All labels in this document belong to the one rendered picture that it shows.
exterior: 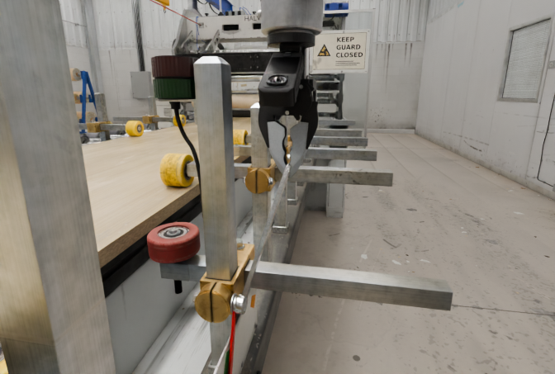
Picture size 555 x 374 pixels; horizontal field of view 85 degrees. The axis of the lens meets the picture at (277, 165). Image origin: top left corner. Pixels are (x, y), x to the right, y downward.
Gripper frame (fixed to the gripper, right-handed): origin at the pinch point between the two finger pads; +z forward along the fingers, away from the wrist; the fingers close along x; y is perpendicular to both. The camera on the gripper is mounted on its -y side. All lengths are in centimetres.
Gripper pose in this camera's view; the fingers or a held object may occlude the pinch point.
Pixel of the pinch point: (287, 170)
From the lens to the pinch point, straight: 47.6
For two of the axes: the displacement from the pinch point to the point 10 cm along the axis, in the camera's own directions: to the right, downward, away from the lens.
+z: 0.0, 9.7, 2.3
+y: 2.0, -2.3, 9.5
